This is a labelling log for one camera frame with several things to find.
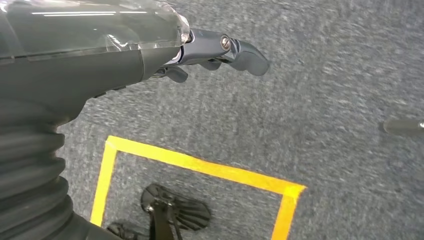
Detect yellow floor tape square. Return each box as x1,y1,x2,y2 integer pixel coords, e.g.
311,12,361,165
90,135,307,240

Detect steel workbench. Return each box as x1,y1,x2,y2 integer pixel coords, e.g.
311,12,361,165
383,118,424,137

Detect black robot foot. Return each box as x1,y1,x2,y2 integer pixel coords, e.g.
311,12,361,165
140,183,212,240

